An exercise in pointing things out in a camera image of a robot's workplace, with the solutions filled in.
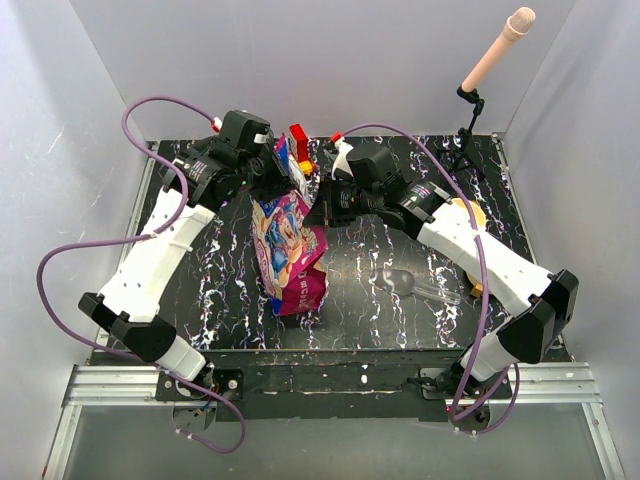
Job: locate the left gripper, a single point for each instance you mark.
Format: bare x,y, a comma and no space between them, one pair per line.
282,182

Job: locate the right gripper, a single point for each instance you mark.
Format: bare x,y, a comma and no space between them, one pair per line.
334,219

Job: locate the pink blue pet food bag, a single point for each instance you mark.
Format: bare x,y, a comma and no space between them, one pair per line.
289,253

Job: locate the clear plastic scoop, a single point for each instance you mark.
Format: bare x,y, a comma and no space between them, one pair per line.
403,283

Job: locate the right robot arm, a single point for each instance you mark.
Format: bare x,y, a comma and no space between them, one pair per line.
366,179

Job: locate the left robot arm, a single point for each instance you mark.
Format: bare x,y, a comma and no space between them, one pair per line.
197,184

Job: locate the red toy block figure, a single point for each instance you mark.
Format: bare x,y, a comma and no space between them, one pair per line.
299,147

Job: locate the black microphone tripod stand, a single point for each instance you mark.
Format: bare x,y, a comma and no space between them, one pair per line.
456,153

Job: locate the cream bowl far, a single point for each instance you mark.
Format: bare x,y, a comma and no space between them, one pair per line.
475,212

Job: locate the cream bowl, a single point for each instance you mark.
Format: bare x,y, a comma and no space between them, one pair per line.
477,287
475,212

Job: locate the cream bowl near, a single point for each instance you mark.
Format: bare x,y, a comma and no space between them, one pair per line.
477,287

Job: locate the pink microphone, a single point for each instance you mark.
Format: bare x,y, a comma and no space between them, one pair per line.
516,27

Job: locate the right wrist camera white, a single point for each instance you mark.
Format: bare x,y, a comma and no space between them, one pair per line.
340,169

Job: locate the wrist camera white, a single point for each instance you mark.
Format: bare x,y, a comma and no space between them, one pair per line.
340,169
216,124

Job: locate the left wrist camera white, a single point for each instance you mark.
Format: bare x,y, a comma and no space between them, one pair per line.
216,124

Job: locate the aluminium rail frame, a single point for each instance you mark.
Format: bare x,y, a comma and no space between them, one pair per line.
129,421

